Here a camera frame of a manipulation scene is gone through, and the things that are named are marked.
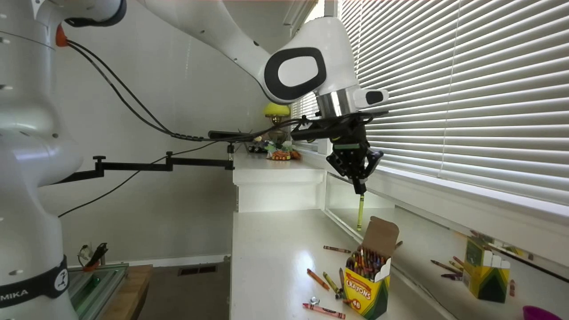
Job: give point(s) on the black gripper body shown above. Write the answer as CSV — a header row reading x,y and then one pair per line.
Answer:
x,y
354,159

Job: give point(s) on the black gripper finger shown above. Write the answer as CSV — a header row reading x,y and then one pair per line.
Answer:
x,y
356,185
361,185

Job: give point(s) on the light green crayon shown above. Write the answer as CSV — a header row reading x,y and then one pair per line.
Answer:
x,y
359,212

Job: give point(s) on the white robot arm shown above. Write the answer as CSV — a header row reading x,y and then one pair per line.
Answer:
x,y
34,144

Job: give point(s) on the brown crayon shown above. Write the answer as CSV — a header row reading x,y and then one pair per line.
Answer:
x,y
336,249

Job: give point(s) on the orange crayon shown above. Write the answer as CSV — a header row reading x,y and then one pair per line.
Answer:
x,y
317,279

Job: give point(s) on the yellow crayon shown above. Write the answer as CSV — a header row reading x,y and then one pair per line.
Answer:
x,y
329,281

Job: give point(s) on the red crayon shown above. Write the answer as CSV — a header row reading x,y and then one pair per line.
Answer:
x,y
324,311

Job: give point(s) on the yellow silicone cup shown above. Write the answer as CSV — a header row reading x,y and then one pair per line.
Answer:
x,y
274,111

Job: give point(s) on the white window blinds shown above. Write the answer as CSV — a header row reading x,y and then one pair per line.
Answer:
x,y
479,89

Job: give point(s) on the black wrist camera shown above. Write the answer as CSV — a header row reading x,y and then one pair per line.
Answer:
x,y
343,128

